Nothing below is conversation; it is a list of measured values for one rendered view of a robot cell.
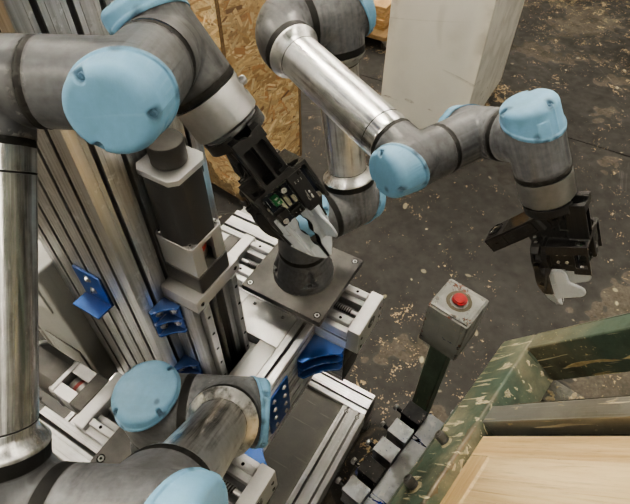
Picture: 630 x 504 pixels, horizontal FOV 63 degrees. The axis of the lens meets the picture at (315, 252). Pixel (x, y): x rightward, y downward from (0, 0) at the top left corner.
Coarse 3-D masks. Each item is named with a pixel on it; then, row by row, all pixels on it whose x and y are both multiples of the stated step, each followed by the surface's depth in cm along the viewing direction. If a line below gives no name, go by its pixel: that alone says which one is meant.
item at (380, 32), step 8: (376, 0) 400; (384, 0) 400; (376, 8) 394; (384, 8) 391; (376, 16) 400; (384, 16) 398; (376, 24) 402; (384, 24) 400; (376, 32) 402; (384, 32) 402; (384, 40) 398; (384, 48) 409
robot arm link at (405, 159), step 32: (288, 0) 87; (256, 32) 88; (288, 32) 83; (288, 64) 83; (320, 64) 79; (320, 96) 79; (352, 96) 75; (352, 128) 75; (384, 128) 71; (416, 128) 72; (448, 128) 71; (384, 160) 68; (416, 160) 68; (448, 160) 70; (384, 192) 72
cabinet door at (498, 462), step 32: (480, 448) 113; (512, 448) 105; (544, 448) 98; (576, 448) 92; (608, 448) 86; (480, 480) 105; (512, 480) 98; (544, 480) 92; (576, 480) 86; (608, 480) 81
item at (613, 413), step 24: (504, 408) 116; (528, 408) 109; (552, 408) 103; (576, 408) 98; (600, 408) 93; (624, 408) 88; (504, 432) 114; (528, 432) 108; (552, 432) 103; (576, 432) 98; (600, 432) 93; (624, 432) 89
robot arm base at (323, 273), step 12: (276, 264) 126; (288, 264) 119; (312, 264) 119; (324, 264) 122; (276, 276) 125; (288, 276) 121; (300, 276) 120; (312, 276) 121; (324, 276) 123; (288, 288) 123; (300, 288) 122; (312, 288) 123; (324, 288) 125
